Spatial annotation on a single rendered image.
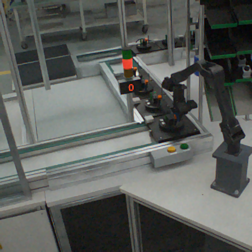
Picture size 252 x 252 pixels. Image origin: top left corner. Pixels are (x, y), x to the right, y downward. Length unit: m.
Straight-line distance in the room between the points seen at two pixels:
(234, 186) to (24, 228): 1.05
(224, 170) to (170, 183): 0.29
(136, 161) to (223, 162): 0.46
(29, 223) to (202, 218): 0.86
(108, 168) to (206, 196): 0.50
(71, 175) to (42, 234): 0.37
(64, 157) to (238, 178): 0.90
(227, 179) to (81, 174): 0.71
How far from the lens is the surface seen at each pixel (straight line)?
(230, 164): 1.65
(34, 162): 1.98
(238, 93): 2.14
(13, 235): 1.96
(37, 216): 1.88
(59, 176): 1.81
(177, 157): 1.84
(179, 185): 1.79
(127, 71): 1.91
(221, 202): 1.71
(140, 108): 2.22
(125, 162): 1.84
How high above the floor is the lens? 2.03
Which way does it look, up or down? 31 degrees down
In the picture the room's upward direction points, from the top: 5 degrees counter-clockwise
